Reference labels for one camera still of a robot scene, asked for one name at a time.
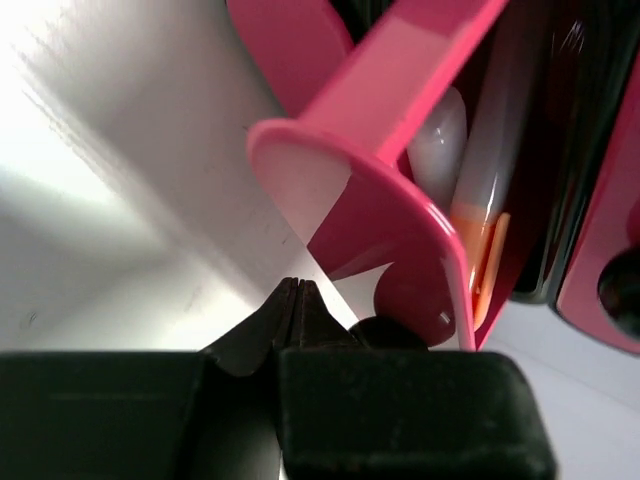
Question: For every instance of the pink top drawer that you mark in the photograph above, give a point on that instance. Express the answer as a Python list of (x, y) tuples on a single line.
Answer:
[(599, 294)]

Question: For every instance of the orange highlighter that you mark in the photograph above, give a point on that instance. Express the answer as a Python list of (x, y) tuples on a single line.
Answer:
[(477, 210)]

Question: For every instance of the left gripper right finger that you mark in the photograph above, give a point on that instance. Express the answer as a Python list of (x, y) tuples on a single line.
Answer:
[(350, 411)]

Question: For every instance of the green highlighter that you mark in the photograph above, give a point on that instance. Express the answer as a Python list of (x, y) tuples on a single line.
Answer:
[(436, 150)]

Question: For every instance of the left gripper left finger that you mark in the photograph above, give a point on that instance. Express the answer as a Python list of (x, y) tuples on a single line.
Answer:
[(146, 414)]

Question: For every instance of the black drawer cabinet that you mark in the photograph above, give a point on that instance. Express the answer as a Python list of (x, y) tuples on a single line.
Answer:
[(592, 48)]

